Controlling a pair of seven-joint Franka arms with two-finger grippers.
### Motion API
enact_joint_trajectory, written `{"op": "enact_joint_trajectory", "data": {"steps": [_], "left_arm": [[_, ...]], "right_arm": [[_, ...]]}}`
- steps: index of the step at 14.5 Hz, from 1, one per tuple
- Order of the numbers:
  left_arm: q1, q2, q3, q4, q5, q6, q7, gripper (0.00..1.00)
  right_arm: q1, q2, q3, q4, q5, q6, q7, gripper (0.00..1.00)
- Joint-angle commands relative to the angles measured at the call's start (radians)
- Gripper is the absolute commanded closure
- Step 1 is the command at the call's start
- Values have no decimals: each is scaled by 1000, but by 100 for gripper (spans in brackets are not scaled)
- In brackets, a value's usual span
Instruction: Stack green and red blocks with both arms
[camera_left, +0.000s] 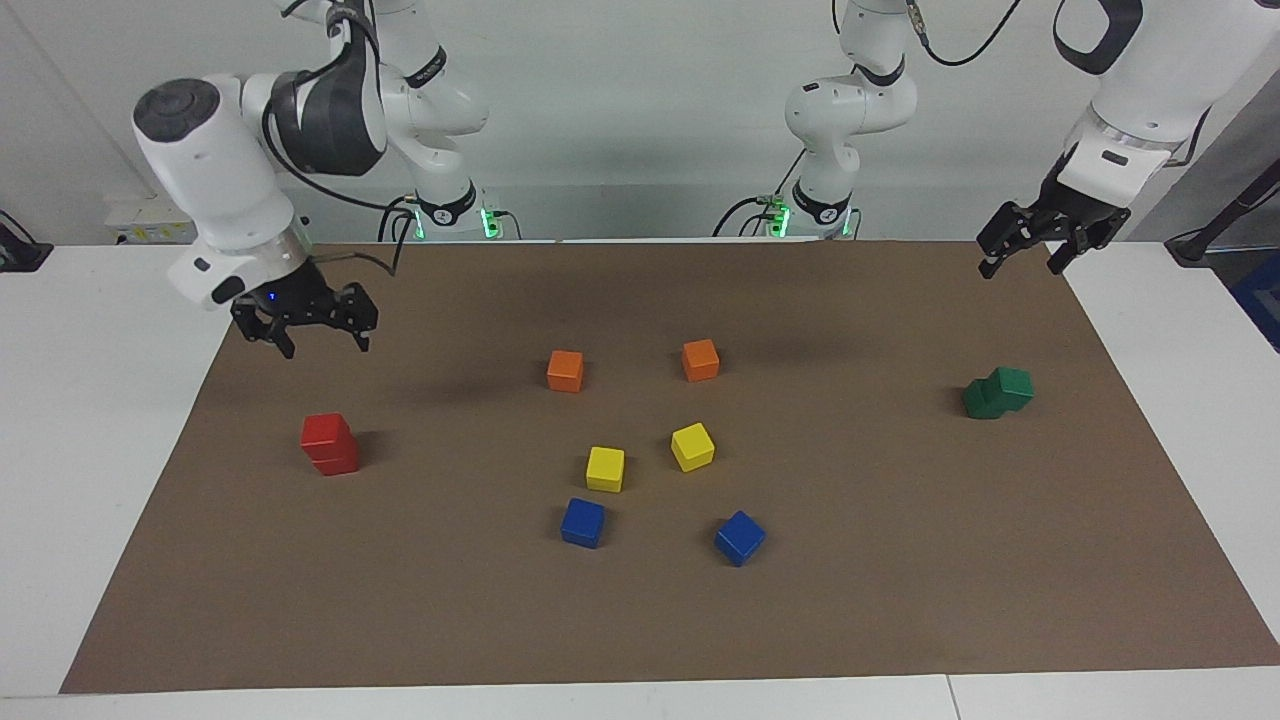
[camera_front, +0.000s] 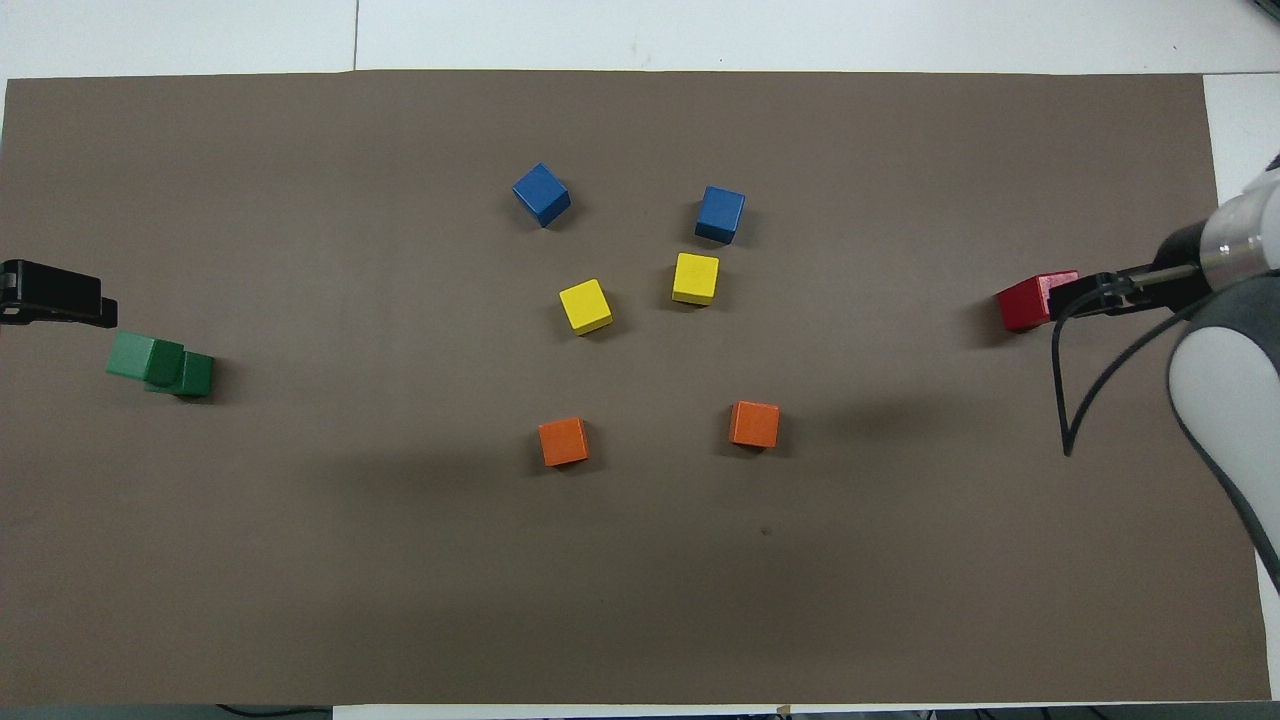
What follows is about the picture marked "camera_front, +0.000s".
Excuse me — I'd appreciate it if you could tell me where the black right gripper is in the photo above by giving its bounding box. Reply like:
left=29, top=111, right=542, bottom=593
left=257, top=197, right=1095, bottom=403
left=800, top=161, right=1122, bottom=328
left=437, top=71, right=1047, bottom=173
left=1048, top=222, right=1217, bottom=320

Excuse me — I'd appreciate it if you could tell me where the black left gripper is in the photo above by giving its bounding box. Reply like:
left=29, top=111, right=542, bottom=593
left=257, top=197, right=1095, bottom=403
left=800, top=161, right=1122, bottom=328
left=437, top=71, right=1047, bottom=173
left=0, top=259, right=119, bottom=330

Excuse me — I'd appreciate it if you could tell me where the green wooden block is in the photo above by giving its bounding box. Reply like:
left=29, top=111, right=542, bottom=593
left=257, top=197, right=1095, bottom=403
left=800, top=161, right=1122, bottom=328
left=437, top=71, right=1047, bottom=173
left=145, top=350, right=215, bottom=399
left=106, top=331, right=187, bottom=390

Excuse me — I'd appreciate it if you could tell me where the orange wooden block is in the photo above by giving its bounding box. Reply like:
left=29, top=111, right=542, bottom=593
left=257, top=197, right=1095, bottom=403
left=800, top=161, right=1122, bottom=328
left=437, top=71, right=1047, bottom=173
left=538, top=416, right=591, bottom=468
left=729, top=400, right=782, bottom=450

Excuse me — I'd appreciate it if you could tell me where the blue wooden block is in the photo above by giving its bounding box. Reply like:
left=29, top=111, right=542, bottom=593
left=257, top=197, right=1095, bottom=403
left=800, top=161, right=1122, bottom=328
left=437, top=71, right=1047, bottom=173
left=512, top=162, right=573, bottom=229
left=694, top=185, right=747, bottom=246

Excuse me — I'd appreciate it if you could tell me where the yellow wooden block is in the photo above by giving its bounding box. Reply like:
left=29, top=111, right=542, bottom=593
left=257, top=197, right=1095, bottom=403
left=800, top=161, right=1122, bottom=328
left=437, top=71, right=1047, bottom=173
left=558, top=278, right=614, bottom=336
left=671, top=252, right=721, bottom=307

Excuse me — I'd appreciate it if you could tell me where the brown table mat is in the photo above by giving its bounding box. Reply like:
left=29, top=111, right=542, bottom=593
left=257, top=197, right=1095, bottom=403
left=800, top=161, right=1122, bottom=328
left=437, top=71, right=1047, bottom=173
left=0, top=70, right=1273, bottom=704

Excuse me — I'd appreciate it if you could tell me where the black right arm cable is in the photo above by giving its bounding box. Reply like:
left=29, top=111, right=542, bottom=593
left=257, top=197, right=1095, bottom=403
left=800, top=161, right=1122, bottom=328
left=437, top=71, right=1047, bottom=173
left=1050, top=288, right=1206, bottom=458

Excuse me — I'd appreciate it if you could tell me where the black floor cable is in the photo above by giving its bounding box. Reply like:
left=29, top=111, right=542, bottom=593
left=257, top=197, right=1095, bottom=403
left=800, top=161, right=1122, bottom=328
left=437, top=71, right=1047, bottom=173
left=215, top=704, right=333, bottom=720

